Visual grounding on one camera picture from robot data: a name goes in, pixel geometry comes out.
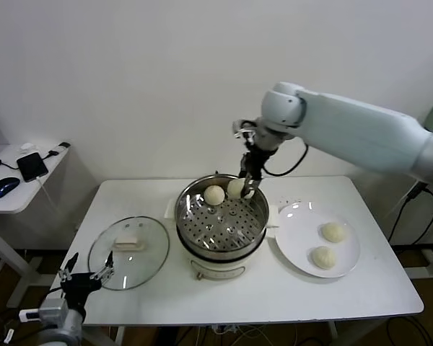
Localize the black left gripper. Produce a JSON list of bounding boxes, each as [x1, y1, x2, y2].
[[58, 251, 115, 311]]

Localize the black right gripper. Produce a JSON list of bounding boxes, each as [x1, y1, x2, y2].
[[239, 143, 267, 200]]

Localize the white steamed baozi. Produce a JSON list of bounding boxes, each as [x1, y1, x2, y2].
[[320, 222, 349, 243], [311, 246, 337, 270], [226, 179, 255, 200], [204, 185, 226, 205]]

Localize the glass lid with cream handle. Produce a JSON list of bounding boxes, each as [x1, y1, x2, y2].
[[87, 216, 170, 291]]

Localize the stainless steel steamer basket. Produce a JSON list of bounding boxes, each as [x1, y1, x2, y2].
[[174, 174, 271, 259]]

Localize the white round plate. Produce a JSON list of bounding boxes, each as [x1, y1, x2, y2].
[[274, 201, 362, 278]]

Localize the white side desk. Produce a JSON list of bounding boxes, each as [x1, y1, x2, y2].
[[0, 143, 71, 309]]

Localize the blue computer mouse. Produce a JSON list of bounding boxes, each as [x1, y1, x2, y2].
[[0, 177, 22, 199]]

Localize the black smartphone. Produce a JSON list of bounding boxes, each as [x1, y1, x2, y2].
[[17, 151, 50, 183]]

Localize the black usb adapter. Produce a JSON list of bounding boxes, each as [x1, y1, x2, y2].
[[47, 142, 71, 159]]

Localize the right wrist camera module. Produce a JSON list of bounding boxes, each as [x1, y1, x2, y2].
[[232, 118, 257, 140]]

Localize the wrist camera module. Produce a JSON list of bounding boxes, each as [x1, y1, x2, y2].
[[19, 297, 69, 321], [232, 118, 257, 140]]

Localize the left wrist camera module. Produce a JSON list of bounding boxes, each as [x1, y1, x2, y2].
[[19, 297, 69, 321]]

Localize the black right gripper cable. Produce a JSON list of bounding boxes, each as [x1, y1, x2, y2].
[[263, 142, 310, 177]]

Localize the white phone charging cable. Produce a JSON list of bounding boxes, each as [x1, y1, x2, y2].
[[35, 176, 80, 231]]

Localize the black power cable with adapter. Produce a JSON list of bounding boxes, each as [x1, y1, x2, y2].
[[388, 182, 433, 246]]

